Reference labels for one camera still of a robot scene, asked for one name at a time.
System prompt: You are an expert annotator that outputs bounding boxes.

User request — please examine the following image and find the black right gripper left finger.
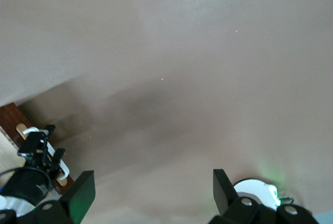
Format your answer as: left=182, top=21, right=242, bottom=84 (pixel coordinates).
left=0, top=170, right=96, bottom=224

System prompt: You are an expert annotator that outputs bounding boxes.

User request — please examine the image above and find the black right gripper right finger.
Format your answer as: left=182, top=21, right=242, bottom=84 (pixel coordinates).
left=209, top=168, right=321, bottom=224

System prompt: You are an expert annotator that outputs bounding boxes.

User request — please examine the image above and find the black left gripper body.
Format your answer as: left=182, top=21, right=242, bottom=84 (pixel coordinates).
left=5, top=168, right=52, bottom=206

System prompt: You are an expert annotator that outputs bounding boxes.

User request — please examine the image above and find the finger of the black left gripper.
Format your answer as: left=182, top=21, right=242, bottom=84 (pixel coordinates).
left=17, top=124, right=57, bottom=168
left=41, top=148, right=66, bottom=181

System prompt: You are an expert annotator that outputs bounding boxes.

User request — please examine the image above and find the wooden drawer with white handle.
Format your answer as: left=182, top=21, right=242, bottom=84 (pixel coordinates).
left=0, top=103, right=76, bottom=191

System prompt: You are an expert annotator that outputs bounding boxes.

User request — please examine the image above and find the brown table cloth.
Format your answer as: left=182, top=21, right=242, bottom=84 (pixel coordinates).
left=0, top=0, right=333, bottom=224

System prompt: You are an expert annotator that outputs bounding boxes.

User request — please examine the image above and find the black left wrist camera cable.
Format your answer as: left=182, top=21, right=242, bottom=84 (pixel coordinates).
left=0, top=166, right=53, bottom=196

